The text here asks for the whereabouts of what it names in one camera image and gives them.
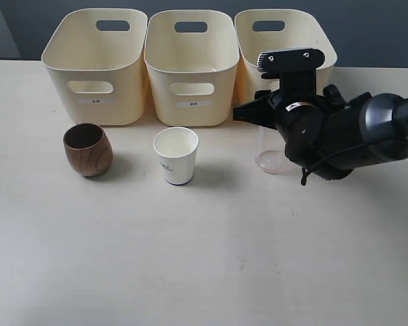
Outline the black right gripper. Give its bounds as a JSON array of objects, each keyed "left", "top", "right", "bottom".
[{"left": 233, "top": 90, "right": 326, "bottom": 160}]

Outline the clear plastic bottle white cap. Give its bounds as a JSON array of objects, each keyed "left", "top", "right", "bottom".
[{"left": 254, "top": 126, "right": 288, "bottom": 175}]

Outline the white paper cup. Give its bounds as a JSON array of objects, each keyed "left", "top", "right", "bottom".
[{"left": 153, "top": 127, "right": 199, "bottom": 185}]

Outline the brown wooden cup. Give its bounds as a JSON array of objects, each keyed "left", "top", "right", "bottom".
[{"left": 63, "top": 123, "right": 114, "bottom": 177}]

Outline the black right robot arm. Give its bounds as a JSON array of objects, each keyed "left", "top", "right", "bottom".
[{"left": 233, "top": 85, "right": 408, "bottom": 185}]

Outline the cream plastic bin right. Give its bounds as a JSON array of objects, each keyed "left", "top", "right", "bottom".
[{"left": 234, "top": 9, "right": 337, "bottom": 105}]

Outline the cream plastic bin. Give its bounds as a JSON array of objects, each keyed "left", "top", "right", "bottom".
[
  {"left": 144, "top": 10, "right": 240, "bottom": 127},
  {"left": 41, "top": 8, "right": 148, "bottom": 126},
  {"left": 234, "top": 9, "right": 337, "bottom": 105}
]

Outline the cream plastic bin middle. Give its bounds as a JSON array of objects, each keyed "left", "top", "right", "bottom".
[{"left": 144, "top": 10, "right": 240, "bottom": 127}]

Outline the cream plastic bin left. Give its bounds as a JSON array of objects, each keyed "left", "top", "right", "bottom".
[{"left": 41, "top": 8, "right": 148, "bottom": 126}]

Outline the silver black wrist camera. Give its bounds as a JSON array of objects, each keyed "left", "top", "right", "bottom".
[{"left": 256, "top": 48, "right": 325, "bottom": 94}]

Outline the black camera cable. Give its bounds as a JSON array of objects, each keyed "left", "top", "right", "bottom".
[{"left": 301, "top": 134, "right": 401, "bottom": 186}]

